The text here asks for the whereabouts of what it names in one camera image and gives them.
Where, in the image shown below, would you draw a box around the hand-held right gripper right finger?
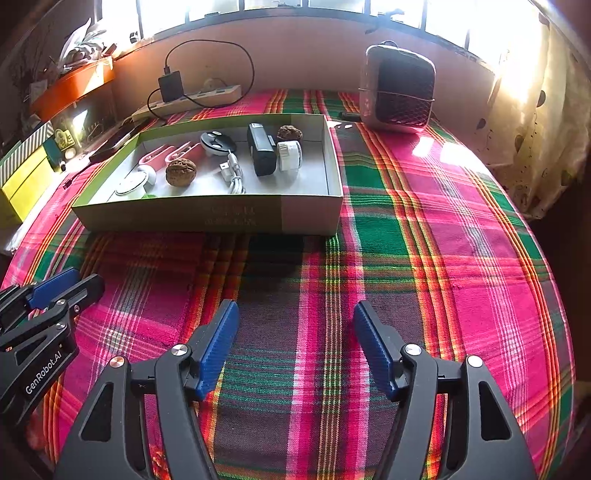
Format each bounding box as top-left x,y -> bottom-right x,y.
353,300 -> 539,480

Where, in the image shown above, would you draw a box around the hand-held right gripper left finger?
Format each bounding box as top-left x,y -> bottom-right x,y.
53,299 -> 241,480

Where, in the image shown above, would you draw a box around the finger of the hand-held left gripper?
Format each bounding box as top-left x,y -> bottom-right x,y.
0,274 -> 106,371
0,268 -> 82,324

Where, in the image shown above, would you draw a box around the green round container white lid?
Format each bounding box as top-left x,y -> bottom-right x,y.
113,182 -> 158,200

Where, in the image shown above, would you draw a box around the white mushroom-shaped knob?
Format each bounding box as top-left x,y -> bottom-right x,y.
131,165 -> 158,188

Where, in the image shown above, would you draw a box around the light pink clip case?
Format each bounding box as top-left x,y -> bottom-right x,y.
139,144 -> 178,168

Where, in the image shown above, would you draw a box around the green cardboard box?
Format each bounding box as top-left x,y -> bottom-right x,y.
71,113 -> 345,236

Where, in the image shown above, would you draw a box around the white cable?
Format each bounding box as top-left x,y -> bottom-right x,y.
219,152 -> 246,195

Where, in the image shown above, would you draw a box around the black round disc holder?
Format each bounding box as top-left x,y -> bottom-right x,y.
199,130 -> 237,158

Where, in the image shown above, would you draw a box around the black bike light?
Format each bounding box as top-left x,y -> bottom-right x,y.
246,122 -> 278,177

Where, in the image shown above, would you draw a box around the small white jar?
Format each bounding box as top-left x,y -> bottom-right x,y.
276,140 -> 303,171

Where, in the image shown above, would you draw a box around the pink green plaid blanket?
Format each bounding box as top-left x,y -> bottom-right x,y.
0,88 -> 575,480

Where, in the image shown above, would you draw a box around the yellow box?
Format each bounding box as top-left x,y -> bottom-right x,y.
0,148 -> 51,227

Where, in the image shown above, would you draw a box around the small teal box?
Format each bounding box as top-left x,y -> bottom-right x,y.
42,137 -> 65,169

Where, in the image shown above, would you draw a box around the striped box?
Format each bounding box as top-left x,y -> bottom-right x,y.
0,122 -> 54,185

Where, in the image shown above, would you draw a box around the black smartphone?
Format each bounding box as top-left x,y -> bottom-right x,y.
89,121 -> 148,162

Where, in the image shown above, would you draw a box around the dark glass case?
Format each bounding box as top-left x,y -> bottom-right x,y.
48,88 -> 123,160

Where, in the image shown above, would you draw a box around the orange tray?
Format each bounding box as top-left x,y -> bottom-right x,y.
30,60 -> 115,120

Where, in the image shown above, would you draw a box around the dried branches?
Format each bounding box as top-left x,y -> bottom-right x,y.
9,46 -> 47,107

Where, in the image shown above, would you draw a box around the black charger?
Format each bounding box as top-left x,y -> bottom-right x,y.
158,70 -> 184,102

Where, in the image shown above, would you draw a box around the white power strip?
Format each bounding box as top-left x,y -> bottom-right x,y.
131,84 -> 243,118

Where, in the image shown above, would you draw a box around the white plastic bags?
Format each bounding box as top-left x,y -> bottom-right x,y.
58,18 -> 114,68

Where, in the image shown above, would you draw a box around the grey mesh-front speaker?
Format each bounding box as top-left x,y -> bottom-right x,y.
359,41 -> 437,134

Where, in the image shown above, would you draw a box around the cream dotted curtain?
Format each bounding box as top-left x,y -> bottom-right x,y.
475,14 -> 591,220

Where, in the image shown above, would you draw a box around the window grille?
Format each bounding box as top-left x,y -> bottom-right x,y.
92,0 -> 532,70

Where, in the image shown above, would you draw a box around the thin dark cable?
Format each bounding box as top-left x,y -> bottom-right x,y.
62,159 -> 100,188

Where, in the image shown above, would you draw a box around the black charger cable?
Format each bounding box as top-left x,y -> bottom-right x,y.
147,39 -> 256,121

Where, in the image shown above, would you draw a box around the black window handle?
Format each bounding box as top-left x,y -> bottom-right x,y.
365,11 -> 399,34

